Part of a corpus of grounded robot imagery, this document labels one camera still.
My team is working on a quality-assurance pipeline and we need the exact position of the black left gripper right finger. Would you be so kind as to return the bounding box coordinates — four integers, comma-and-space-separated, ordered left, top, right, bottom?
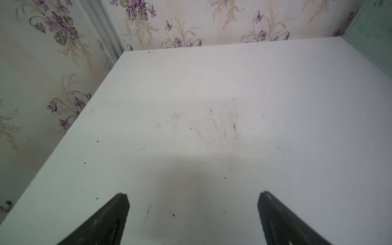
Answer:
257, 192, 330, 245

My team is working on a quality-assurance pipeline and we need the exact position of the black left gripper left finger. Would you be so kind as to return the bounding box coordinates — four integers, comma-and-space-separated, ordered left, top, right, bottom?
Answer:
59, 193, 130, 245

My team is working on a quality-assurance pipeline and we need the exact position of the green plastic file organizer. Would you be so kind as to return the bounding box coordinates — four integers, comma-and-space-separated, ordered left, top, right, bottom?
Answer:
343, 0, 392, 78

